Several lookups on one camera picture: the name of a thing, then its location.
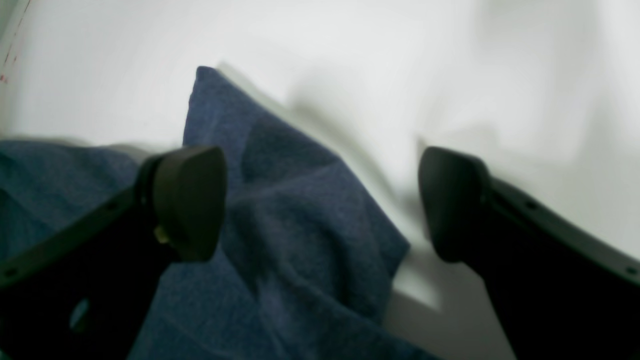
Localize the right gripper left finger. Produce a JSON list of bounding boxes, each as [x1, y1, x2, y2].
[[0, 146, 227, 360]]

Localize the dark blue t-shirt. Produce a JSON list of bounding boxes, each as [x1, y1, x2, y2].
[[0, 67, 433, 360]]

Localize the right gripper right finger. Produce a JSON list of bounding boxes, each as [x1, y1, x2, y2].
[[418, 146, 640, 360]]

